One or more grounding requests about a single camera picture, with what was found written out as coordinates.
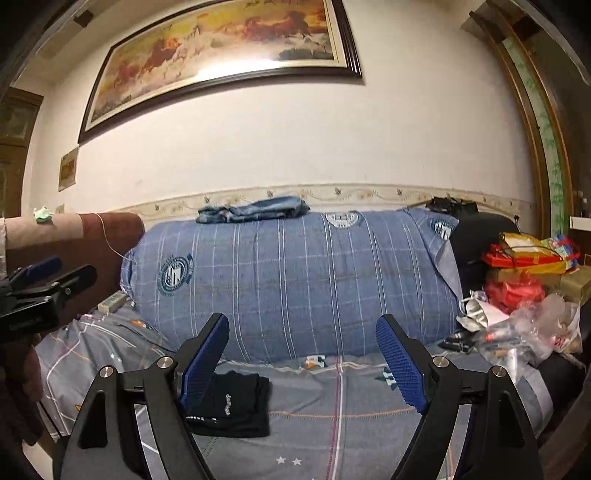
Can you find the black pants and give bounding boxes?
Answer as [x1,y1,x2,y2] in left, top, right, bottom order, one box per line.
[184,371,271,438]

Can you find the brown wooden headboard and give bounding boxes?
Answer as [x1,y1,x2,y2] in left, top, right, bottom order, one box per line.
[1,213,144,325]

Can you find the green small object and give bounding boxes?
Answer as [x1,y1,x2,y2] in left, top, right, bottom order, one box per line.
[33,206,53,224]

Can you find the clutter pile of bags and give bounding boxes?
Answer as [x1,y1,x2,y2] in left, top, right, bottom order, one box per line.
[439,232,590,378]

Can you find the grey patterned bed sheet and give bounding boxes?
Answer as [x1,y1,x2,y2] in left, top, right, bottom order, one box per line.
[34,303,555,480]

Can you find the wooden cabinet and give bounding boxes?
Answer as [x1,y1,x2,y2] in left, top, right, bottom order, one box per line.
[0,87,43,218]

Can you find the folded blue jeans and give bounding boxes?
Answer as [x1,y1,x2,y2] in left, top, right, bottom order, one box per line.
[195,196,310,224]

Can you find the blue plaid rolled quilt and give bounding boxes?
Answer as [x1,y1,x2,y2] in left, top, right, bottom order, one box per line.
[121,208,462,364]

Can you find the black bag on bed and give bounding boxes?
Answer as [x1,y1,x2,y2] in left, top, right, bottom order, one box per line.
[427,197,519,296]

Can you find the framed horse painting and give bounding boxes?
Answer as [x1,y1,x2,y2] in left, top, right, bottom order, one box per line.
[78,0,363,144]

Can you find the small wall calendar picture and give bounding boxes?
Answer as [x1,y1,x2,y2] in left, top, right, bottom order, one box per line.
[58,147,79,192]

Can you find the wooden door frame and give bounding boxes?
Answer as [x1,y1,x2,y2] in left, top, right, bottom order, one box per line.
[464,1,590,236]

